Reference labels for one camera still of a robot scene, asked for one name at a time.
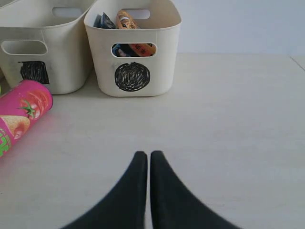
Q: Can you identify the middle cream plastic bin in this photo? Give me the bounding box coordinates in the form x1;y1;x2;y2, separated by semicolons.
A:
0;0;93;94

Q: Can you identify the pink Lays chip can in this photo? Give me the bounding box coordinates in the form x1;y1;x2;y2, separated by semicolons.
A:
0;80;53;156

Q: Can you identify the right cream plastic bin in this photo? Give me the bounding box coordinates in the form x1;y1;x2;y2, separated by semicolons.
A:
84;0;182;97

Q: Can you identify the cream plastic bin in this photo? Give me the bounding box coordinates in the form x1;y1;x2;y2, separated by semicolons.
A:
84;0;182;97
0;0;93;94

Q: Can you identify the orange black snack bag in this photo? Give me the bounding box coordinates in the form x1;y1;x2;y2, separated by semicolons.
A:
112;10;157;57

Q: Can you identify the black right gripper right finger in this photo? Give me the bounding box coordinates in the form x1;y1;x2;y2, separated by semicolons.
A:
150;151;239;229

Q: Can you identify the blue black snack bag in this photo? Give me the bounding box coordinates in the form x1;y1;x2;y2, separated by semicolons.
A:
93;12;131;57

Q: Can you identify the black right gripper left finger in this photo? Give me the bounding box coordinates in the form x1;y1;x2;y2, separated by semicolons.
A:
64;151;148;229

